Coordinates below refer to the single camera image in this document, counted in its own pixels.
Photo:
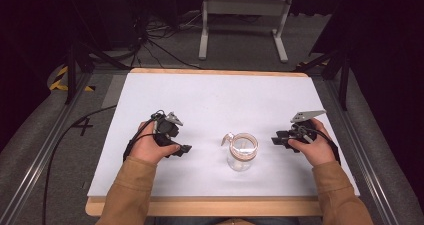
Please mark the aluminium floor rail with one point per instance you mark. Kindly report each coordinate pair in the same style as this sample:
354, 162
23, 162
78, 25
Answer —
36, 161
366, 158

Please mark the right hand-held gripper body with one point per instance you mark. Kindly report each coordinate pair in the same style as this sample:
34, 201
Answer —
304, 128

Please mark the clear glass jar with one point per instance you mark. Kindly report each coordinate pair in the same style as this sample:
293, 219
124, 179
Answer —
241, 155

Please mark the person's left hand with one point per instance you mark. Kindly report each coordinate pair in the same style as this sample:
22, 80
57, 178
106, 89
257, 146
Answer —
150, 148

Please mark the yellow black hazard tape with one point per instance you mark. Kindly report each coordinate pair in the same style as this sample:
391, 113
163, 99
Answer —
60, 80

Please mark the white metal desk frame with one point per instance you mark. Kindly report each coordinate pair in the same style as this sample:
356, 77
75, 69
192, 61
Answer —
245, 6

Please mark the person's right hand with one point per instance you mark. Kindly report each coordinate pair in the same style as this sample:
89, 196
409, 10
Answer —
316, 148

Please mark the white table cover sheet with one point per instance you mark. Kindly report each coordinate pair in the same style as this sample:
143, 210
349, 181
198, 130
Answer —
213, 105

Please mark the black metal stand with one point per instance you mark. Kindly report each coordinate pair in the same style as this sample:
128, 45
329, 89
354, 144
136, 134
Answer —
71, 75
343, 81

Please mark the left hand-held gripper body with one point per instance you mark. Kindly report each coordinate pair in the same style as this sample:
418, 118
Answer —
164, 127

